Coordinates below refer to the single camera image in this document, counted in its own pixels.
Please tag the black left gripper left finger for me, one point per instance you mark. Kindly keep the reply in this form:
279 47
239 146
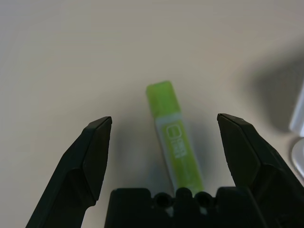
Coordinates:
78 166

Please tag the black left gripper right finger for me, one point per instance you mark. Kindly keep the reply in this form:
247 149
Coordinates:
256 161

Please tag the white plastic pencil case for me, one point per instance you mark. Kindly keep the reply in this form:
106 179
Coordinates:
298 123

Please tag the green highlighter pen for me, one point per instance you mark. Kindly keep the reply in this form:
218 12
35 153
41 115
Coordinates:
166 114

